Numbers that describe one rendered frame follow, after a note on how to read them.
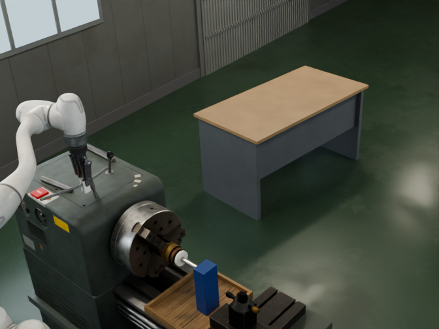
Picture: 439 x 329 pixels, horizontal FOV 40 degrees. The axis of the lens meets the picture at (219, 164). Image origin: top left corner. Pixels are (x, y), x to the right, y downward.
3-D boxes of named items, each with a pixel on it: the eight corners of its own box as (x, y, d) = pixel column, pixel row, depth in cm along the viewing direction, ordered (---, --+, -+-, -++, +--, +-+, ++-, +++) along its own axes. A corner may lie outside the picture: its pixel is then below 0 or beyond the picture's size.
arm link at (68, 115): (92, 125, 245) (64, 123, 249) (86, 91, 237) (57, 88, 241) (79, 138, 236) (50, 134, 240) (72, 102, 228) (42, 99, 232)
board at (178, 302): (144, 313, 254) (143, 305, 252) (202, 269, 276) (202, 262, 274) (195, 347, 236) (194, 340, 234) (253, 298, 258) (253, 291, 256)
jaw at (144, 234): (145, 243, 258) (130, 232, 249) (151, 234, 259) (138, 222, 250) (162, 253, 251) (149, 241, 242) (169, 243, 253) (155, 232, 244)
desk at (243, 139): (362, 159, 525) (368, 85, 489) (258, 223, 450) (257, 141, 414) (303, 135, 569) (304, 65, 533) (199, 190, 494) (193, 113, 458)
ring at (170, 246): (155, 245, 251) (170, 254, 245) (172, 235, 256) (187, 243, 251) (158, 263, 255) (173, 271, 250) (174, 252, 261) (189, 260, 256)
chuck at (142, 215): (113, 279, 259) (116, 213, 247) (166, 256, 281) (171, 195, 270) (127, 288, 253) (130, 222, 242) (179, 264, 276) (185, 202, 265)
